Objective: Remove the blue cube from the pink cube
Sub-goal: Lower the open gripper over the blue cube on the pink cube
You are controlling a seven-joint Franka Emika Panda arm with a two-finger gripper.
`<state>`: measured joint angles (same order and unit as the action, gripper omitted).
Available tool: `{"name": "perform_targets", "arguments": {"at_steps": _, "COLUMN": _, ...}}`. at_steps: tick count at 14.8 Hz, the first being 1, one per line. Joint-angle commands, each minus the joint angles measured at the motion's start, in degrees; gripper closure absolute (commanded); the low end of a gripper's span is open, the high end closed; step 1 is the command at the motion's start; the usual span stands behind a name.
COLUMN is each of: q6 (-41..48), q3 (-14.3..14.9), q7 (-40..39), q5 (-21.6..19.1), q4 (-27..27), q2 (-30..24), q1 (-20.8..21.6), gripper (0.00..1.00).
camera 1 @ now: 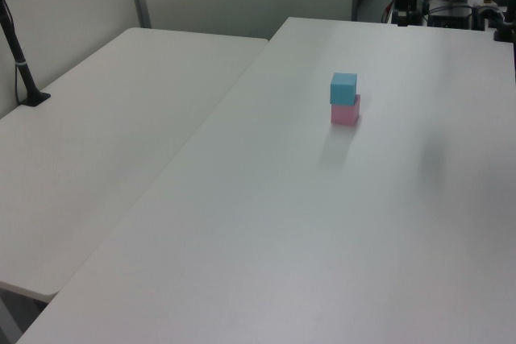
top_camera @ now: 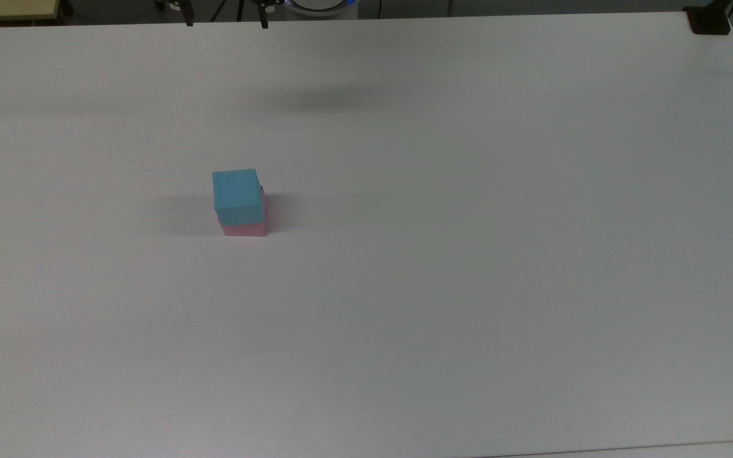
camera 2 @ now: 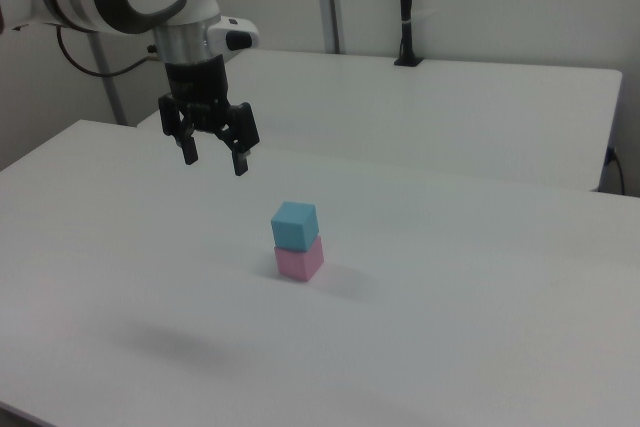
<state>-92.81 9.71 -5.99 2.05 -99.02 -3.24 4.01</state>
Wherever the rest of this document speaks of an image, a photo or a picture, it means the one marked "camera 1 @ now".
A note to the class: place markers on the blue cube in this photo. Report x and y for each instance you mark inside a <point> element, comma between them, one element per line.
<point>342,88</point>

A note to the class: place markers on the pink cube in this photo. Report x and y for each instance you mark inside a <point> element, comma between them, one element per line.
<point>345,113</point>

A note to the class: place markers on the dark grey clamp block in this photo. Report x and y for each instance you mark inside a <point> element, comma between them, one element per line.
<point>406,18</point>

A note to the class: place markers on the black electronics box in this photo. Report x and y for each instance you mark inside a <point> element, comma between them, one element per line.
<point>449,17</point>

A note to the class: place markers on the black clamp stand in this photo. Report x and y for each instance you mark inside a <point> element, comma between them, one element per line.
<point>506,23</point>

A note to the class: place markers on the black camera stand pole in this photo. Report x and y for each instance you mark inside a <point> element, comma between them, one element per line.
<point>18,56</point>

